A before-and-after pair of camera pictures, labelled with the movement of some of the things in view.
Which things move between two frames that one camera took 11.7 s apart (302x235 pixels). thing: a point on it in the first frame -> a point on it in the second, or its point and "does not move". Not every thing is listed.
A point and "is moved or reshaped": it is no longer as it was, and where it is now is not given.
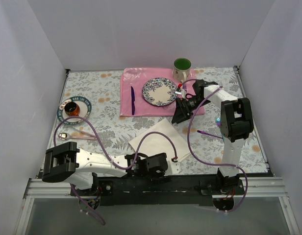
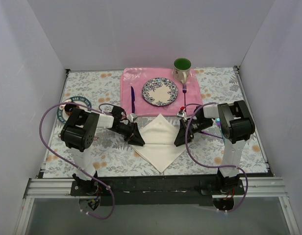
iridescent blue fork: [218, 121] does not move
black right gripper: [184, 108] -> [186, 129]
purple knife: [133, 99] does not move
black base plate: [155, 191] does not move
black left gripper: [164, 165] -> [131, 132]
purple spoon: [198, 131] does not move
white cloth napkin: [156, 143] is moved or reshaped
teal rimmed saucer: [85, 107] does not move
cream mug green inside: [182, 66] does not move
